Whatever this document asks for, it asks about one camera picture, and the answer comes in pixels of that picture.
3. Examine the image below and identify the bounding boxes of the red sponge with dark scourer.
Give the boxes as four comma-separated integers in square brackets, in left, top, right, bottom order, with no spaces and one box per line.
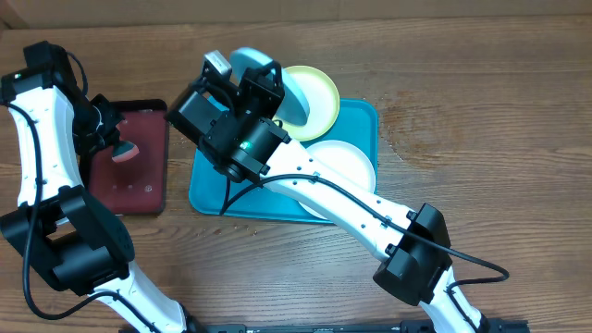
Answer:
[112,141,139,163]

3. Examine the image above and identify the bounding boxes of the light blue plate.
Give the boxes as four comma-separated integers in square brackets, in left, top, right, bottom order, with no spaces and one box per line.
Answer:
[229,47,310,126]

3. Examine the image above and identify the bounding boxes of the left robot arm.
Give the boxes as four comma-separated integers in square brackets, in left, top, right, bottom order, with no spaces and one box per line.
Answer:
[1,41,204,332]

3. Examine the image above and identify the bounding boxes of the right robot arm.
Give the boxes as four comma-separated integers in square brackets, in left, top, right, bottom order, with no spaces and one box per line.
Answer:
[166,60,490,332]

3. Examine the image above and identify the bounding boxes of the black red-lined tray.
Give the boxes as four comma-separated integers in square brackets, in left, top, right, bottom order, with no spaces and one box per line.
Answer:
[82,99,169,215]

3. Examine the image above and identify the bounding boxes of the teal plastic tray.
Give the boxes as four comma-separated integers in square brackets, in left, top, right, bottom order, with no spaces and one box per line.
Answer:
[189,99,378,224]

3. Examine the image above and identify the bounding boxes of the green plate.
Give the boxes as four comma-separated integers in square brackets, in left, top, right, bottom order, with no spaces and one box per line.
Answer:
[282,66,340,142]

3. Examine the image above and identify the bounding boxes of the white plate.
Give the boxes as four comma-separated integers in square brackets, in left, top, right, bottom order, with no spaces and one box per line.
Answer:
[306,140,376,192]

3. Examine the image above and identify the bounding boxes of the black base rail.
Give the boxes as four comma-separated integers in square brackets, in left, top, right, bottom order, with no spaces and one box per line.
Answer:
[197,319,531,333]

